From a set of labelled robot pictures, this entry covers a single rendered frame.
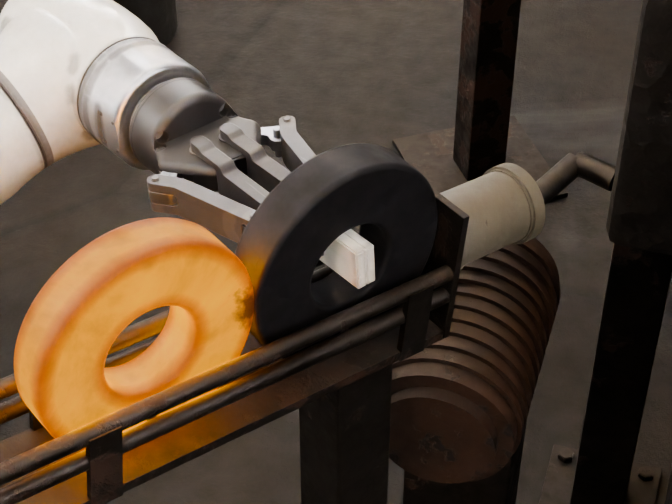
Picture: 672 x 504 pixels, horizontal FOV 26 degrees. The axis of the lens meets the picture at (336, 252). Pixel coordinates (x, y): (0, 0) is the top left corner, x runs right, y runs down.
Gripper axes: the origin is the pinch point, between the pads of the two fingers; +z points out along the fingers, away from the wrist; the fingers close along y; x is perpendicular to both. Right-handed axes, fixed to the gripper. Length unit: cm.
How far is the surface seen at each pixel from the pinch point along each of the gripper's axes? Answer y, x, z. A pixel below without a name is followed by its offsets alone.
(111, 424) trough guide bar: 19.5, -1.5, 3.7
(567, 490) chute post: -44, -69, -18
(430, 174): -70, -64, -73
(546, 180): -26.8, -10.9, -6.8
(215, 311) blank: 10.7, 1.3, 2.1
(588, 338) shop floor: -65, -68, -35
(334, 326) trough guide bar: 2.9, -3.3, 3.6
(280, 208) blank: 4.4, 5.4, 0.8
